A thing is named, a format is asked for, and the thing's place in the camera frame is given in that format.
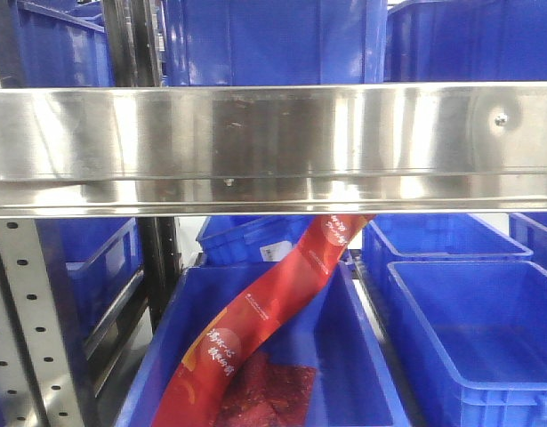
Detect dark blue bin back middle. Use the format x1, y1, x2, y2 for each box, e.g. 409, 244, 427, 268
197, 215, 314, 266

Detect dark blue bin top middle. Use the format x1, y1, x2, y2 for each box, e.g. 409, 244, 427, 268
164, 1, 387, 86

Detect dark blue bin left shelf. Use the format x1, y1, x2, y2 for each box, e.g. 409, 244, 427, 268
40, 217, 142, 338

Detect perforated steel shelf upright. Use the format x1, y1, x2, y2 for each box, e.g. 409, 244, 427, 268
0, 219, 99, 426

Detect dark blue bin back right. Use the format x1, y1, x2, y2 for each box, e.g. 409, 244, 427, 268
362, 213, 533, 285

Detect dark blue bin with packaging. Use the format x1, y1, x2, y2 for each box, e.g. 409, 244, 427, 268
115, 262, 409, 426

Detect red dried food pieces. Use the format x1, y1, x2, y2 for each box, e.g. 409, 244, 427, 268
214, 351, 318, 426

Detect red printed packaging strip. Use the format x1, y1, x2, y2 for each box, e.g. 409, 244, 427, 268
152, 213, 373, 426

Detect dark blue bin top right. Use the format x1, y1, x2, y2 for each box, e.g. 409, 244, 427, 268
384, 1, 547, 82

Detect dark blue bin front right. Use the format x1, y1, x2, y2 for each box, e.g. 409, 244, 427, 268
387, 262, 547, 426

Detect dark blue bin far right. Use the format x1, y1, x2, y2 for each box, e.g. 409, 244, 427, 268
509, 212, 547, 270

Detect dark blue bin top left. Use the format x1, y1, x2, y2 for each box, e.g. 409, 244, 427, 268
12, 1, 114, 87

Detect black shelf post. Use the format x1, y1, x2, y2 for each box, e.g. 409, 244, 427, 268
137, 216, 182, 331

